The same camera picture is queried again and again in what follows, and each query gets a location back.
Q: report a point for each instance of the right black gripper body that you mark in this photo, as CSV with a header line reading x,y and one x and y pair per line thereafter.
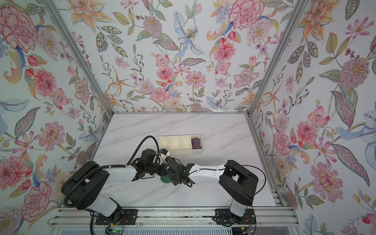
x,y
175,180

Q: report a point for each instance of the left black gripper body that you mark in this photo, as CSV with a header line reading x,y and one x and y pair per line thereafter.
x,y
155,169

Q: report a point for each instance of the blue orange green sock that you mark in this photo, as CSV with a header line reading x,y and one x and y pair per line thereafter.
x,y
166,179

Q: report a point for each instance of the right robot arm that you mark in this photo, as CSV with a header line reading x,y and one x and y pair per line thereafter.
x,y
235,179

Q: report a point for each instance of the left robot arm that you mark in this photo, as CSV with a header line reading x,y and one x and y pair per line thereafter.
x,y
83,190

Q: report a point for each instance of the cream divided organizer tray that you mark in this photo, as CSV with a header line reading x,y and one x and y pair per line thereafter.
x,y
180,145

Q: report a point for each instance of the rolled purple sock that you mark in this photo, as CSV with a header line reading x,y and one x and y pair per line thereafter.
x,y
196,143

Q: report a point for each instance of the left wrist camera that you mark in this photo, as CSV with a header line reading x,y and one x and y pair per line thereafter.
x,y
164,152

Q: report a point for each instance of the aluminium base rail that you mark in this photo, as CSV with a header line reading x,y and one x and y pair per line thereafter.
x,y
143,217

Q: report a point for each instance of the left aluminium corner post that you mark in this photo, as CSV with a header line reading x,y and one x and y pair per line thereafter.
x,y
76,52

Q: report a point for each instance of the aluminium corner post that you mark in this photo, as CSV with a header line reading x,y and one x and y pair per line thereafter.
x,y
275,59
76,52

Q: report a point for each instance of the right aluminium corner post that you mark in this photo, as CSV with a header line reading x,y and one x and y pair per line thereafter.
x,y
275,59

